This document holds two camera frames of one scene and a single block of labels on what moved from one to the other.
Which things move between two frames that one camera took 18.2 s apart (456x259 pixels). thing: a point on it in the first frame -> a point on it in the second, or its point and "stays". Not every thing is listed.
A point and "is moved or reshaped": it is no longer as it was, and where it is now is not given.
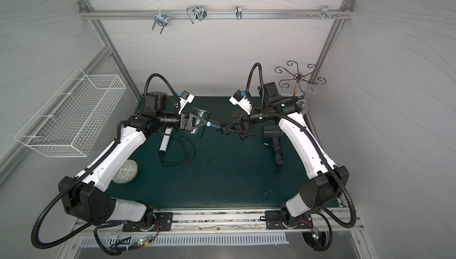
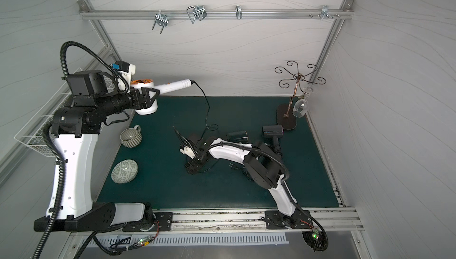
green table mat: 238,161 stays
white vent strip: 260,238 stays
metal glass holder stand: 298,91 stays
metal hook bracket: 161,19 stays
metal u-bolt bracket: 198,11 stays
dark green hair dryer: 205,116 is moved or reshaped
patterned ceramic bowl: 127,173 stays
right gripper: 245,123 -> 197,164
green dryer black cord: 233,128 -> 239,167
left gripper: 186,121 -> 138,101
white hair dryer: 165,139 -> 149,84
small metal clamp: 238,12 stays
